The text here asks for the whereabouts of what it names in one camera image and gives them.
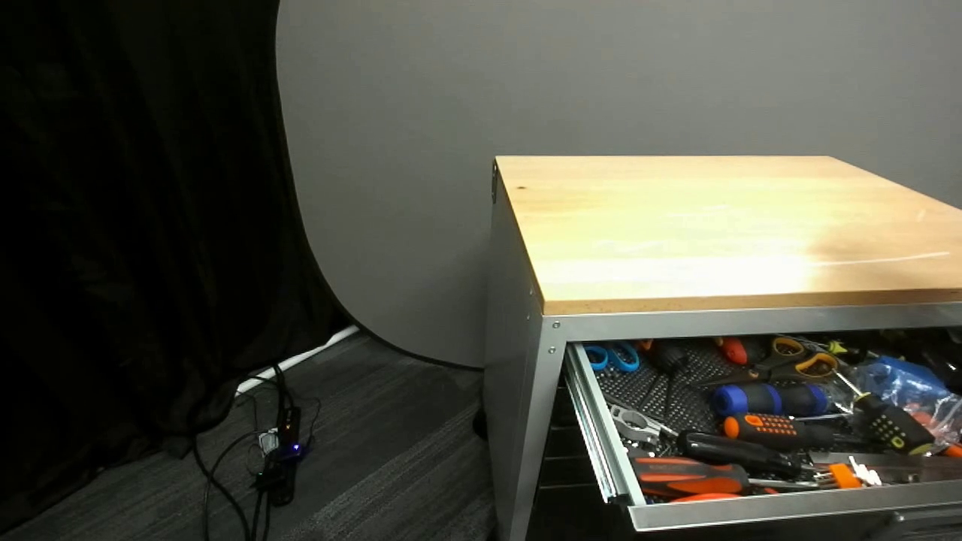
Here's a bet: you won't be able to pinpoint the black stubby screwdriver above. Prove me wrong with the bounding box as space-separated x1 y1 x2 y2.
840 374 936 457

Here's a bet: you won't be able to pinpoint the open grey metal drawer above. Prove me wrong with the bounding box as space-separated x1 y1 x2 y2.
566 331 962 541

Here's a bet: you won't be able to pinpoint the grey metal tool cabinet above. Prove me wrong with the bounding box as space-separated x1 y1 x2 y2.
485 157 962 541

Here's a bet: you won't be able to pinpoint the silver adjustable wrench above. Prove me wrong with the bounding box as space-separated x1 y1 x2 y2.
611 406 675 446

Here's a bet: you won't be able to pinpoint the black power strip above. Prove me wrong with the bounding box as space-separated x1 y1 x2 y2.
260 401 308 507

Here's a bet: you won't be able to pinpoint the orange utility knife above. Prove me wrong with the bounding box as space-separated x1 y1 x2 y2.
634 457 750 499

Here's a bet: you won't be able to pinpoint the black curtain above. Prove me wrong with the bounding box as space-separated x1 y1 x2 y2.
0 0 339 521

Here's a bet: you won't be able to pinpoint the blue plastic bag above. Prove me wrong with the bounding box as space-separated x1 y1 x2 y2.
856 357 962 446

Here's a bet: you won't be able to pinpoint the blue handled scissors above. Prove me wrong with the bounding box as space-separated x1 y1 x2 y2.
585 343 641 377

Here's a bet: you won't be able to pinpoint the blue handled screwdriver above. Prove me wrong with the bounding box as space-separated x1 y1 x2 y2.
711 381 831 416

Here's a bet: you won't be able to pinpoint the orange black handled screwdriver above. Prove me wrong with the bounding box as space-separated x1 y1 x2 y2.
723 411 863 452

